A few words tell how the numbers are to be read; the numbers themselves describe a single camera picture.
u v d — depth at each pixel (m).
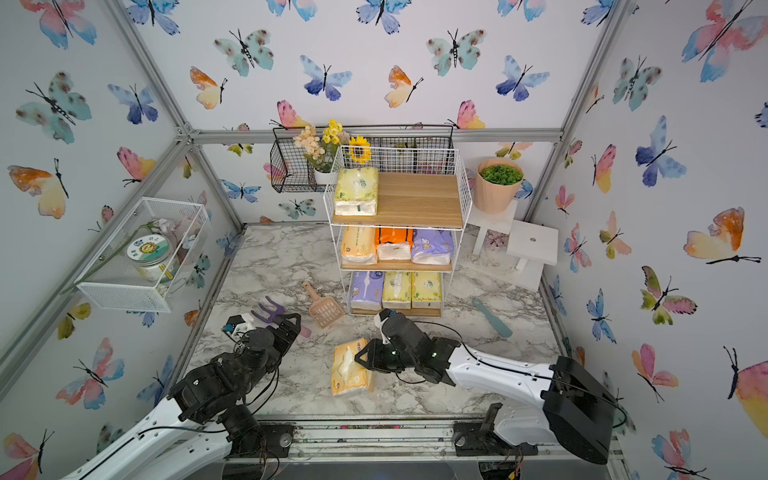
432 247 0.76
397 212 0.67
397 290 0.94
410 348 0.59
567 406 0.40
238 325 0.66
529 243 0.95
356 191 0.66
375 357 0.67
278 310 0.98
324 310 0.98
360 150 0.82
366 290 0.94
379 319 0.74
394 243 0.75
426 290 0.96
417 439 0.76
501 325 0.95
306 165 0.88
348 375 0.71
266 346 0.54
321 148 0.84
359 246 0.77
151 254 0.65
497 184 0.84
